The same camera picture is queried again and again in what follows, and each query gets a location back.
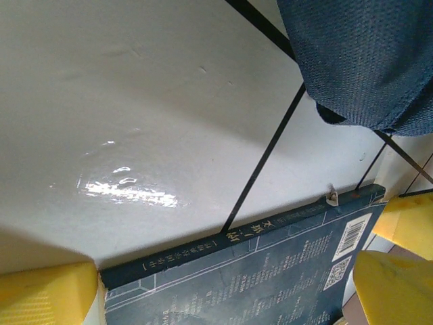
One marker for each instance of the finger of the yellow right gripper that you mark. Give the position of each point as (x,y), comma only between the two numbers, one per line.
(409,220)

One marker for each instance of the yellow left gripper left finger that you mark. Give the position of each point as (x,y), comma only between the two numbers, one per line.
(40,298)

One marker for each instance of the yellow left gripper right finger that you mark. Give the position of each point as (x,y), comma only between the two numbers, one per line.
(395,291)

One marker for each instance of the dark blue book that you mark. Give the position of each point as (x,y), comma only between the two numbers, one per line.
(236,281)

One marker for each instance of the navy blue backpack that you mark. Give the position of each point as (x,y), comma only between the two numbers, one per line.
(355,61)

